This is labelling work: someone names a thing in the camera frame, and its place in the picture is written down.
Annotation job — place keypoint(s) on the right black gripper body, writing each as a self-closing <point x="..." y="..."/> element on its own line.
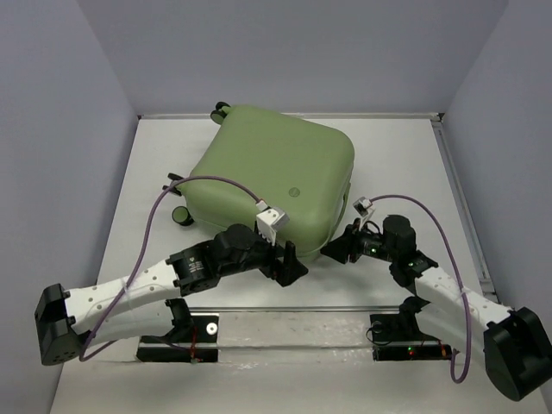
<point x="373" y="244"/>

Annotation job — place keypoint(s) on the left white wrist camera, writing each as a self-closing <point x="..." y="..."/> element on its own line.
<point x="269" y="222"/>

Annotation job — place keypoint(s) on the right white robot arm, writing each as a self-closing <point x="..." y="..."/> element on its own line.
<point x="512" y="345"/>

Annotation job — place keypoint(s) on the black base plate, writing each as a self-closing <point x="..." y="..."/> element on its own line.
<point x="396" y="338"/>
<point x="199" y="345"/>

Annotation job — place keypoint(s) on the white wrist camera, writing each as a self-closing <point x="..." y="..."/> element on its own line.
<point x="269" y="222"/>
<point x="364" y="207"/>

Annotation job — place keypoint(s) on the green hard-shell suitcase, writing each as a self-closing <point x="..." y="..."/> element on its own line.
<point x="301" y="167"/>

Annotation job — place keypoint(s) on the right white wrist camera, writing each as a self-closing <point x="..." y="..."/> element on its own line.
<point x="364" y="207"/>

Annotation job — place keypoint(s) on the white front cover board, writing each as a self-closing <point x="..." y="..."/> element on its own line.
<point x="280" y="361"/>

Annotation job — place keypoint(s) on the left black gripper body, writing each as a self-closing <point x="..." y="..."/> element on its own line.
<point x="260" y="255"/>

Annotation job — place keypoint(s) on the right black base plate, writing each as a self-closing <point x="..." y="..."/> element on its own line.
<point x="396" y="338"/>

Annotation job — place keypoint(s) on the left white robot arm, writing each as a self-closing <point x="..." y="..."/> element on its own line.
<point x="152" y="303"/>

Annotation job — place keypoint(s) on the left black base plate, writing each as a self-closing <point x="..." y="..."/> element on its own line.
<point x="199" y="345"/>

